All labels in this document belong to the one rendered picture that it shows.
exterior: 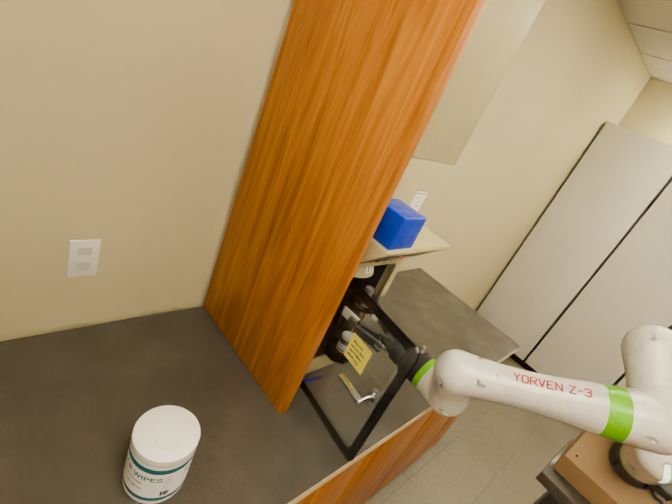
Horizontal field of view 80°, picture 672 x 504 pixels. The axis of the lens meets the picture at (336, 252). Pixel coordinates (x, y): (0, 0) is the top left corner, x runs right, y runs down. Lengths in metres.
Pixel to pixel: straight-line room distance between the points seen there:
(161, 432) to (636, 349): 1.06
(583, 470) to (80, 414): 1.51
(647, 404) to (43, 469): 1.25
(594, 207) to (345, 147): 3.19
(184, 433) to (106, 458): 0.21
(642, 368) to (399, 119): 0.77
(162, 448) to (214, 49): 0.89
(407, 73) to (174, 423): 0.85
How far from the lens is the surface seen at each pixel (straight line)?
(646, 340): 1.17
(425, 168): 1.10
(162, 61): 1.07
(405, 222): 0.94
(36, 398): 1.19
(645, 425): 1.10
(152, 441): 0.94
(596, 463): 1.72
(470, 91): 1.10
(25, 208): 1.14
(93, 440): 1.12
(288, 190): 1.06
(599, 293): 3.97
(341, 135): 0.94
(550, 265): 4.03
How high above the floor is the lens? 1.86
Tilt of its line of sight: 25 degrees down
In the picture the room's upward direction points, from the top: 24 degrees clockwise
